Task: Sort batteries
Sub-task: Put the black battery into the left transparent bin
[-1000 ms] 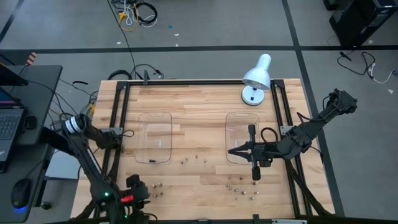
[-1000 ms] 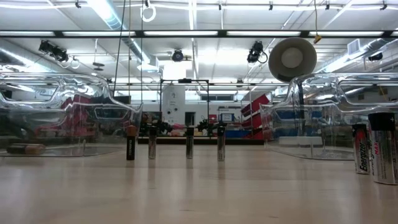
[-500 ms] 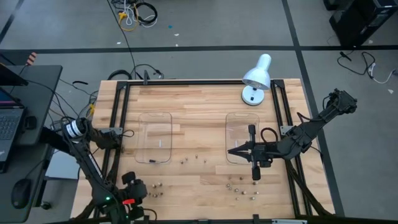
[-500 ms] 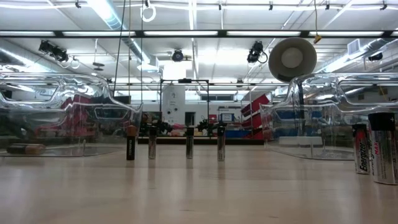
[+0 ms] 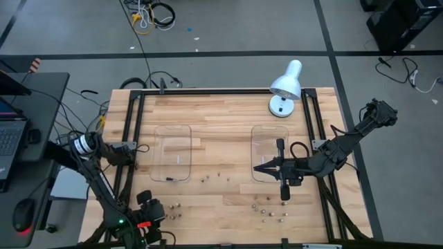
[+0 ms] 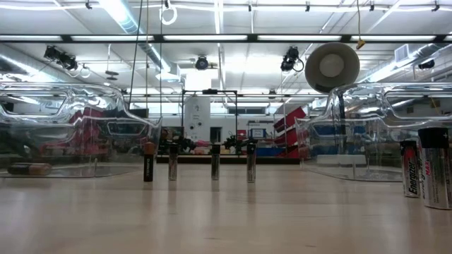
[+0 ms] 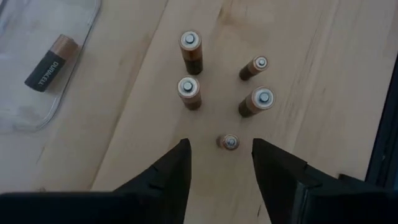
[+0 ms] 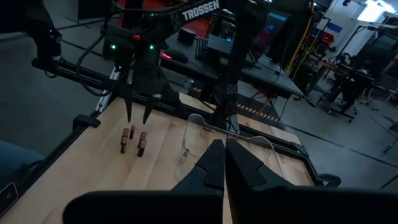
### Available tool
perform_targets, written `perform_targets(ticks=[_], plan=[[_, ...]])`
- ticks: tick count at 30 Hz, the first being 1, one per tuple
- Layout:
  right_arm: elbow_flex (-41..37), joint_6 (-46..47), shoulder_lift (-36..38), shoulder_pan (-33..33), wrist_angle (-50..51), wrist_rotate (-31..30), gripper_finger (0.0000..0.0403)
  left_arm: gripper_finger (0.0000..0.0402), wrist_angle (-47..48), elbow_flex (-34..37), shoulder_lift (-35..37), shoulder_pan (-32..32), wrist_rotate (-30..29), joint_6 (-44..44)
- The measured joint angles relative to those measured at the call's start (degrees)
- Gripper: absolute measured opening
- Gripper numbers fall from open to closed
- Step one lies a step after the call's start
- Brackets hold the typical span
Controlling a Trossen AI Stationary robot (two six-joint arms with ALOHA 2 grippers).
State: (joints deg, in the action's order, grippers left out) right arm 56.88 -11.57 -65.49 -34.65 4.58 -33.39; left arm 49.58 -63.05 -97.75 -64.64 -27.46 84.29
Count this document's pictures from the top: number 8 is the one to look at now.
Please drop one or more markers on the silver rail bracket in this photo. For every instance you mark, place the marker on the silver rail bracket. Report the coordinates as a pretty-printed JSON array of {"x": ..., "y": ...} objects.
[{"x": 104, "y": 99}]

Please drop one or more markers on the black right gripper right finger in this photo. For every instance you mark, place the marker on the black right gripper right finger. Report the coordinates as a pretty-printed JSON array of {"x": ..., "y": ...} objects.
[{"x": 280, "y": 202}]

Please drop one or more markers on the black table edge clamp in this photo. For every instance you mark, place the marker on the black table edge clamp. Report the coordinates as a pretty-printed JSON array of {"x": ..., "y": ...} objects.
[
  {"x": 84, "y": 121},
  {"x": 329, "y": 180}
]

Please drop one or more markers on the clear plastic tray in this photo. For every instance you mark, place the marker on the clear plastic tray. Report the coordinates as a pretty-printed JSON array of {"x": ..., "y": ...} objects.
[{"x": 192, "y": 137}]

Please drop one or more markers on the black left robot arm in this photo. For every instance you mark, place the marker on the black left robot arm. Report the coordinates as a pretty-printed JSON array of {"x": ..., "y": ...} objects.
[{"x": 168, "y": 23}]

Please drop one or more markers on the black table-level camera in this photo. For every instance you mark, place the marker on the black table-level camera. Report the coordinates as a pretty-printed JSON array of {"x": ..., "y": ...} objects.
[{"x": 7, "y": 197}]

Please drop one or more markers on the black office chair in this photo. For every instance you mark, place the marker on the black office chair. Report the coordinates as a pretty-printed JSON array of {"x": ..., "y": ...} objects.
[{"x": 342, "y": 93}]

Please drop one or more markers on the black side desk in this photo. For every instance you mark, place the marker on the black side desk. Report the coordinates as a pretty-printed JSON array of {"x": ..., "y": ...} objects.
[{"x": 264, "y": 77}]

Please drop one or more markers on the orange black striped strip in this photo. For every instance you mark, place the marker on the orange black striped strip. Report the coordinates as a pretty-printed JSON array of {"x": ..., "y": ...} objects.
[{"x": 258, "y": 112}]

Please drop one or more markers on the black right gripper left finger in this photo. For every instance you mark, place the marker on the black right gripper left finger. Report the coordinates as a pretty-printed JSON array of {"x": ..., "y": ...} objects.
[{"x": 199, "y": 202}]

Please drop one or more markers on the black monitor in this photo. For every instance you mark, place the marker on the black monitor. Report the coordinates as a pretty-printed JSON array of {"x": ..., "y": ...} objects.
[{"x": 377, "y": 51}]

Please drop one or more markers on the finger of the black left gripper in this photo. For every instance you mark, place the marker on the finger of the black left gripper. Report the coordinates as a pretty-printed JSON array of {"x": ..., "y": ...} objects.
[
  {"x": 148, "y": 109},
  {"x": 128, "y": 99}
]

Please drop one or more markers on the black mouse with red light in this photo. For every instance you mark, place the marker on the black mouse with red light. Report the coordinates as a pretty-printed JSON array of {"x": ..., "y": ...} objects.
[{"x": 177, "y": 56}]

